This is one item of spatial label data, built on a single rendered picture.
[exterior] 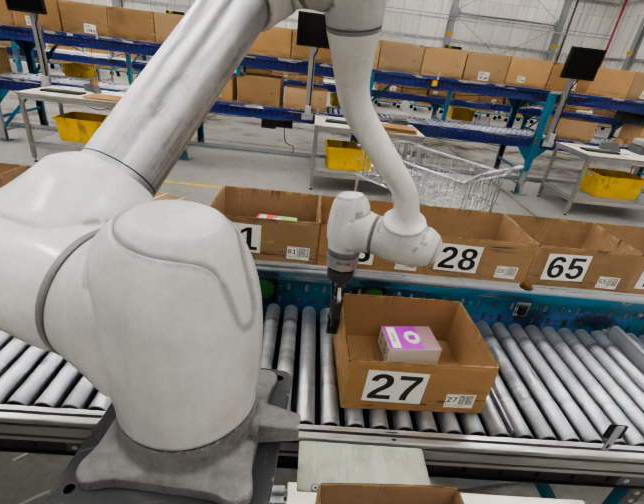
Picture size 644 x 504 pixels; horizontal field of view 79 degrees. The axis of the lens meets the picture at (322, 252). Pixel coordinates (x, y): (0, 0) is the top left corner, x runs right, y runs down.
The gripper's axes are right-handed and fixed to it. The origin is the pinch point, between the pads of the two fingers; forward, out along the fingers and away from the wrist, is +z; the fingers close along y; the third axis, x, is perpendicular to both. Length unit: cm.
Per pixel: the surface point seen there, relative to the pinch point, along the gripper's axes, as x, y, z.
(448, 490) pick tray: 22, 48, 1
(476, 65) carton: 200, -481, -71
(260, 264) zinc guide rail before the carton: -25.2, -25.0, -3.5
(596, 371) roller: 89, 0, 11
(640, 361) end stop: 108, -6, 10
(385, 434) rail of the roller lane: 14.0, 28.6, 11.2
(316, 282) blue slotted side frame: -5.0, -22.8, 0.5
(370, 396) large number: 10.0, 22.0, 5.5
